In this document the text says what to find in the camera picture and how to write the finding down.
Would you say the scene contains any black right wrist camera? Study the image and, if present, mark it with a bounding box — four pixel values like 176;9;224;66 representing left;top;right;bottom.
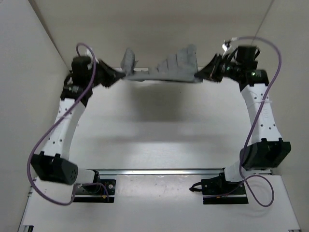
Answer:
236;45;260;64

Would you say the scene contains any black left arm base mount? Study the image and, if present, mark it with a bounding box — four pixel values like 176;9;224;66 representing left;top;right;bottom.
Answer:
73;171;116;203

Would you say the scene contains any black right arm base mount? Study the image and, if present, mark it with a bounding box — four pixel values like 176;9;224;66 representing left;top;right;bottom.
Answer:
189;173;249;205

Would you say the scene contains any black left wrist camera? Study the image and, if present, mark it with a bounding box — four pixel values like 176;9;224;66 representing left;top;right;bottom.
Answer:
71;56;92;86

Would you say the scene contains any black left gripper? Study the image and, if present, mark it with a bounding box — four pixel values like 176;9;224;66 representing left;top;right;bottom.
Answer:
90;57;126;86

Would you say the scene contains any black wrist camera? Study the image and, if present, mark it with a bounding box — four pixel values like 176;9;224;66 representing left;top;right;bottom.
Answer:
71;56;92;86
236;45;260;64

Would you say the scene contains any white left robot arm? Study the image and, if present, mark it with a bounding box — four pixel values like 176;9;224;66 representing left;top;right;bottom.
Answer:
31;56;125;192

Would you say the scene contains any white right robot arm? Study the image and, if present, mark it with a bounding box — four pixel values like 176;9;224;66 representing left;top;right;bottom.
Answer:
195;54;291;194

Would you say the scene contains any grey pleated skirt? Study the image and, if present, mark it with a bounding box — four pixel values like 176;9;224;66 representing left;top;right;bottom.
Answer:
121;44;203;83

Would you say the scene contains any aluminium table edge rail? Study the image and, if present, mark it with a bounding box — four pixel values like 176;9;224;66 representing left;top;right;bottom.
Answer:
98;169;223;175

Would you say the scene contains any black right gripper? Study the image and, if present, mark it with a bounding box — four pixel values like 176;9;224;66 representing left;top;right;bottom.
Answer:
195;55;241;84

